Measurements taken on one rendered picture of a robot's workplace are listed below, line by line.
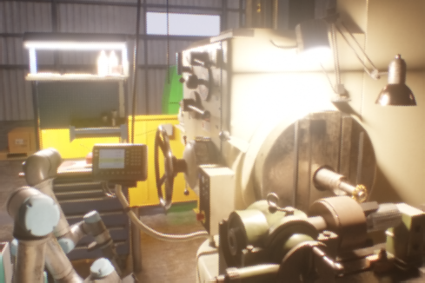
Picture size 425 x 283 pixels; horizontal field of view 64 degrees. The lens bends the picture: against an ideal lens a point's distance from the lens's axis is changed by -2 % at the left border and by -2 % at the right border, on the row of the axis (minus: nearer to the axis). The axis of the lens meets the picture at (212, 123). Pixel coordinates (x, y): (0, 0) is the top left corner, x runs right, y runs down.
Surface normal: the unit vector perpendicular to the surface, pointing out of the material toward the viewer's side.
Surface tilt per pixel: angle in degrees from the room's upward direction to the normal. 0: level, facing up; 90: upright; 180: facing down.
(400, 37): 90
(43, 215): 82
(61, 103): 90
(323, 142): 90
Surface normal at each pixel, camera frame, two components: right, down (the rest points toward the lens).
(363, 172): 0.31, 0.14
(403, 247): -0.95, 0.04
